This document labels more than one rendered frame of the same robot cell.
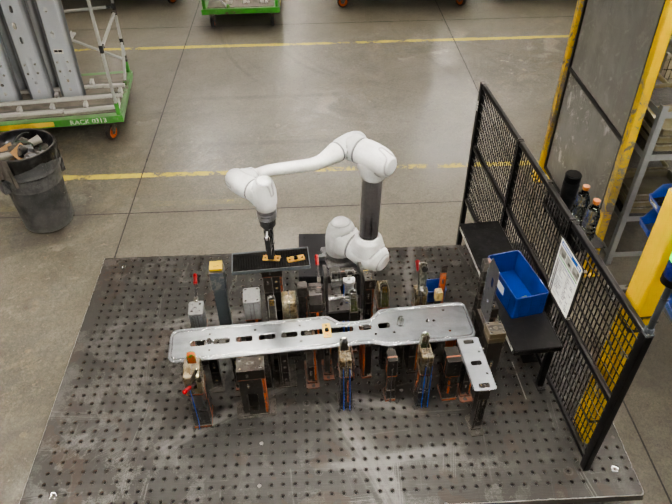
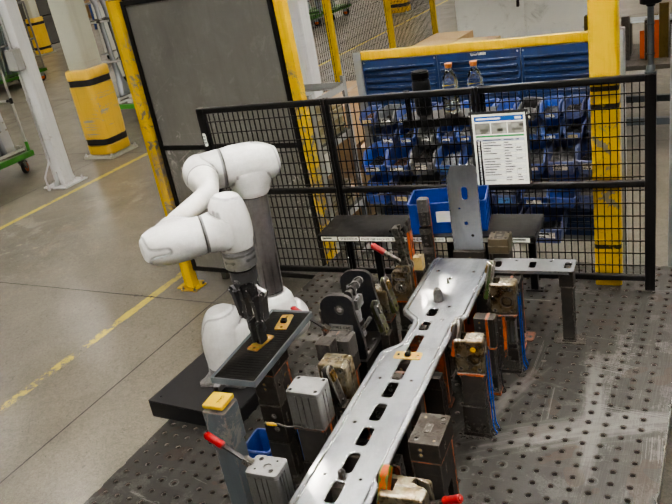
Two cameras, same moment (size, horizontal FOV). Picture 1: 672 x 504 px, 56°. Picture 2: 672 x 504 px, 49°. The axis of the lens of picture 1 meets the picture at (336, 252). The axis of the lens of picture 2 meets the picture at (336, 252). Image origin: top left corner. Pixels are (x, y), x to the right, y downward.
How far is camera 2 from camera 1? 2.20 m
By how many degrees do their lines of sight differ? 50
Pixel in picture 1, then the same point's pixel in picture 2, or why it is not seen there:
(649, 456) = not seen: hidden behind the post
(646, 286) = (613, 46)
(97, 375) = not seen: outside the picture
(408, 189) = (89, 381)
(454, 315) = (452, 265)
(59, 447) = not seen: outside the picture
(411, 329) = (453, 294)
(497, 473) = (640, 340)
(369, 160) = (255, 158)
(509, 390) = (533, 307)
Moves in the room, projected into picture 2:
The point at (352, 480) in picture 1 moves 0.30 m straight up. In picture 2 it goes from (616, 451) to (614, 363)
